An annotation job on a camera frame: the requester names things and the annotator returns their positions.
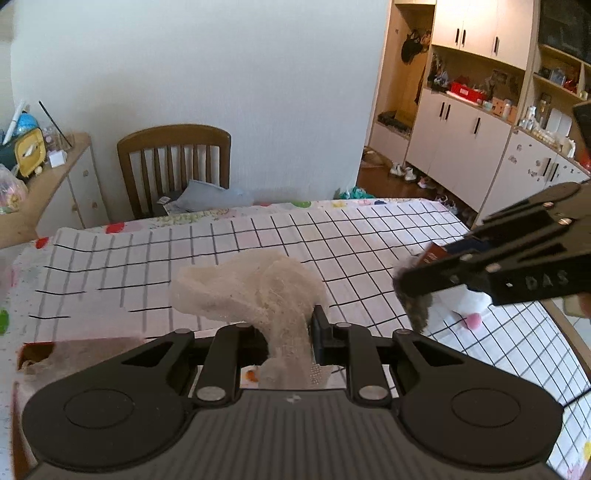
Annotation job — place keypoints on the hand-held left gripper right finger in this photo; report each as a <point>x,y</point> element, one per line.
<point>323,341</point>

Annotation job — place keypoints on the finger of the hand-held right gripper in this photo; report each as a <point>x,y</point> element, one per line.
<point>434,279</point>
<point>531,212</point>

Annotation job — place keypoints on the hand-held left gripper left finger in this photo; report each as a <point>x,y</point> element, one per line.
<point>226,350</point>

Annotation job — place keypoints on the grey-brown fuzzy pad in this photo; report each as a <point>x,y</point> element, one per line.
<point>413,300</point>

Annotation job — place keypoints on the white mesh loofah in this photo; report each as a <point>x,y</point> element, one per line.
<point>258,286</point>

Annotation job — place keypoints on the white plush toy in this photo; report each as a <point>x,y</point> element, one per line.
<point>471,304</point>

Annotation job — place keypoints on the checkered tablecloth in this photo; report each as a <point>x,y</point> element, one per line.
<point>351,240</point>

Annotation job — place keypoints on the pink shoe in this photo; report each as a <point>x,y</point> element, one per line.
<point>427,182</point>

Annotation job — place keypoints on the white shoe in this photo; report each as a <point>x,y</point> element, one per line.
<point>395,170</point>
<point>409,173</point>

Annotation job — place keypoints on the teal cloth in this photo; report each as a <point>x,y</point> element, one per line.
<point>355,193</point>

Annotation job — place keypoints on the red shelf box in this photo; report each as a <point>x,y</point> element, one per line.
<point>466,90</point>

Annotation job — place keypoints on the grey-blue cloth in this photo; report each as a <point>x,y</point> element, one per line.
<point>203,194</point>

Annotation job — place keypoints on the black hanging bag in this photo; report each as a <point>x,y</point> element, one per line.
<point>411,46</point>

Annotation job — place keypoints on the wooden chair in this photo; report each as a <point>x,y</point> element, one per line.
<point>175,136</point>

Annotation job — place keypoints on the low wooden cabinet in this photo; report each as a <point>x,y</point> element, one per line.
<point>78,184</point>

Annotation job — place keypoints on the small white box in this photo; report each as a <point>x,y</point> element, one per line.
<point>57,159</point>

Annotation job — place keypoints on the reed diffuser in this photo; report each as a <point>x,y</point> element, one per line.
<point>67,141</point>

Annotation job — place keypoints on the clear plastic bag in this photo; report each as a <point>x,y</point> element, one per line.
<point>11,191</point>

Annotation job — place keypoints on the yellow plastic case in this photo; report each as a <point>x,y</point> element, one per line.
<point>30,152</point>

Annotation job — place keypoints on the large wall cabinet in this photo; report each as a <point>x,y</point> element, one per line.
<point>457,134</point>

